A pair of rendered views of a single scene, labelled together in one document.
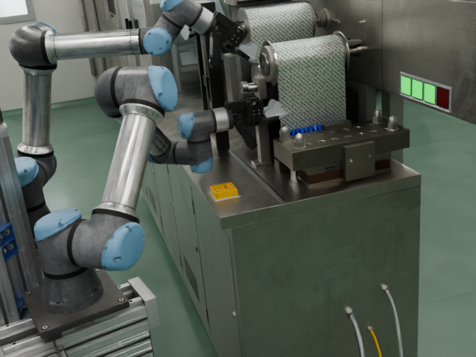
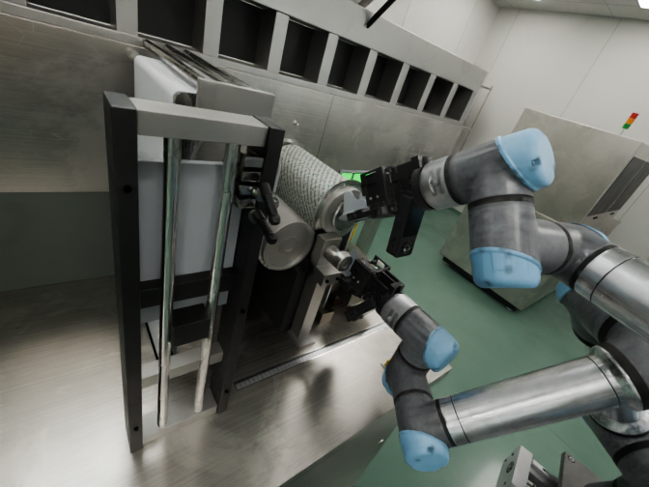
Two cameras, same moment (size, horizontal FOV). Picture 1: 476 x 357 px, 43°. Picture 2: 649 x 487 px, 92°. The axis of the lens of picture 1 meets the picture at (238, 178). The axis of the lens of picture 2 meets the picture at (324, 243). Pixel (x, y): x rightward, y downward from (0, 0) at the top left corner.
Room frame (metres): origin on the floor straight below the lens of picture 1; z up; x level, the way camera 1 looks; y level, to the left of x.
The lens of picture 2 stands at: (2.28, 0.41, 1.51)
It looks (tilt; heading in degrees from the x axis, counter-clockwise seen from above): 29 degrees down; 240
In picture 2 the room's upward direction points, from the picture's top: 18 degrees clockwise
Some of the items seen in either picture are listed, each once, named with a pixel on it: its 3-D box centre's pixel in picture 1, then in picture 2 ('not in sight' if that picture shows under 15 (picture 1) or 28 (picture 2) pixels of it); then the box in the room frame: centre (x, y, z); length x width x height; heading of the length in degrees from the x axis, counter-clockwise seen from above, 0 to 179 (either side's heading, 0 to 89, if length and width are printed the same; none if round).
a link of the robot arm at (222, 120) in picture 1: (220, 119); (397, 311); (1.85, 0.04, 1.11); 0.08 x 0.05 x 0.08; 16
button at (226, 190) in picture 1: (224, 190); not in sight; (1.74, 0.05, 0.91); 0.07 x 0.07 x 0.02; 16
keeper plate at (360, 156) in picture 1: (359, 161); not in sight; (1.74, -0.38, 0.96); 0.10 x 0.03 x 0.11; 106
